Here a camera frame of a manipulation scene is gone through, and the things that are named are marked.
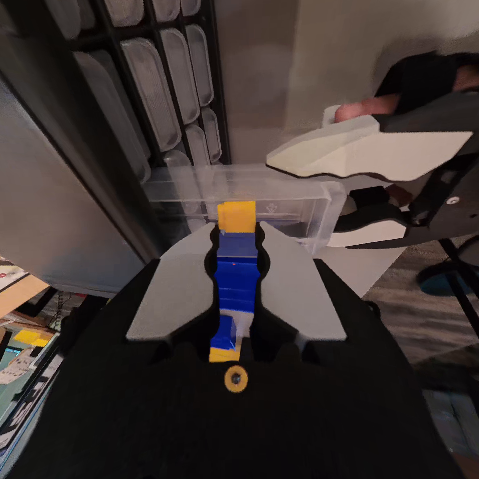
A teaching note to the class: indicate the brown cardboard sheet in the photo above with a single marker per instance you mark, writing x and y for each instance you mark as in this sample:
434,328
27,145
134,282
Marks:
22,295

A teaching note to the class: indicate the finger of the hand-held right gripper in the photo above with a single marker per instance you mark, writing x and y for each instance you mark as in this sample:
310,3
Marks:
374,153
370,234

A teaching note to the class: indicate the clear plastic drawer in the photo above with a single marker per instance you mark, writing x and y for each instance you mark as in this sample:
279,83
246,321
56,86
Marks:
292,194

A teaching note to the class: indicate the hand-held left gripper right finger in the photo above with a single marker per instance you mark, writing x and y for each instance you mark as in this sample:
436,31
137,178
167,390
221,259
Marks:
299,295

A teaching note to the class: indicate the blue plastic bin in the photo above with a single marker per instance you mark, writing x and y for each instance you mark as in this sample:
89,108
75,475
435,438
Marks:
237,277

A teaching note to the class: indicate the person's right hand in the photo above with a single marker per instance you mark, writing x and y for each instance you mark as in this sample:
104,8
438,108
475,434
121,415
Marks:
366,108

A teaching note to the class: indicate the yellow plastic block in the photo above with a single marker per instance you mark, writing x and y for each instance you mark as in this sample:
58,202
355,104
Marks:
237,217

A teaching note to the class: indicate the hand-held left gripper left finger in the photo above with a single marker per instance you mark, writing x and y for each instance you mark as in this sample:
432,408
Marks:
176,292

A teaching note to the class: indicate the black drawer cabinet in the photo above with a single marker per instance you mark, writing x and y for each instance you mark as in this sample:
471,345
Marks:
56,187

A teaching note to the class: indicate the dark blue round base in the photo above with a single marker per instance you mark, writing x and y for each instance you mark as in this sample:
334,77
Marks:
434,284

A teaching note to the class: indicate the small yellow object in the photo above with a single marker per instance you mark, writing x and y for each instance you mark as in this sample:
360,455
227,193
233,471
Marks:
33,336

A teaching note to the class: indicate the black table frame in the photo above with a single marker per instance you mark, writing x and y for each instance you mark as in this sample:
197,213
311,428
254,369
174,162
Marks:
460,284

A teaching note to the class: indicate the set of clear cabinet drawers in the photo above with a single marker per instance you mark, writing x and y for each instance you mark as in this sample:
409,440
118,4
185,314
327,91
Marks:
149,86

